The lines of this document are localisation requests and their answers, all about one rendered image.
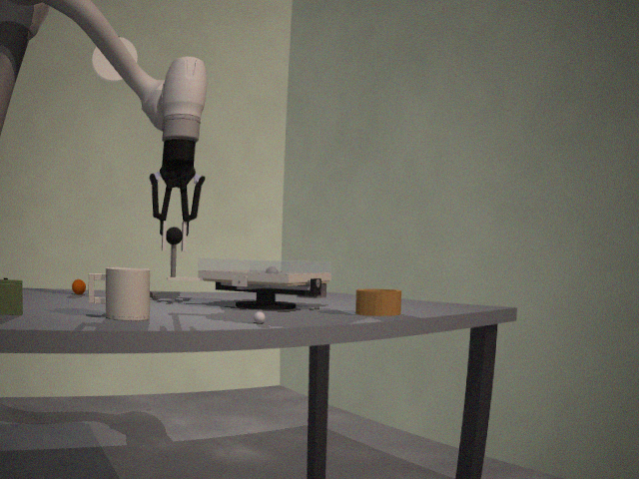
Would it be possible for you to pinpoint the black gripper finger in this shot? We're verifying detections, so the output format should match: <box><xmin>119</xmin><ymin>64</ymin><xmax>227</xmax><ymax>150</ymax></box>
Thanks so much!
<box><xmin>150</xmin><ymin>171</ymin><xmax>175</xmax><ymax>250</ymax></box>
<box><xmin>180</xmin><ymin>172</ymin><xmax>205</xmax><ymax>251</ymax></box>

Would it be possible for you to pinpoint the small orange ball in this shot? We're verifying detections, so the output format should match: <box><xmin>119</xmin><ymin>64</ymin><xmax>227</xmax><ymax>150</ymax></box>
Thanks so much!
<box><xmin>72</xmin><ymin>279</ymin><xmax>86</xmax><ymax>294</ymax></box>

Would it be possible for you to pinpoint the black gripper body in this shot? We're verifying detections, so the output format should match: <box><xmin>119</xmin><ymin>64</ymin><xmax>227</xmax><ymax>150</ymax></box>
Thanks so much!
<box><xmin>160</xmin><ymin>139</ymin><xmax>196</xmax><ymax>188</ymax></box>

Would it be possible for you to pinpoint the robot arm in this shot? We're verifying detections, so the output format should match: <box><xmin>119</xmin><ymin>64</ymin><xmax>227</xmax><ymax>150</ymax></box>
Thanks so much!
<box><xmin>0</xmin><ymin>0</ymin><xmax>207</xmax><ymax>142</ymax></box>

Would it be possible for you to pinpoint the beige mug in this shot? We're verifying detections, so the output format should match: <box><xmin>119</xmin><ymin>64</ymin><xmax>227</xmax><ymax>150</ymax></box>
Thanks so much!
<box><xmin>89</xmin><ymin>267</ymin><xmax>150</xmax><ymax>321</ymax></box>

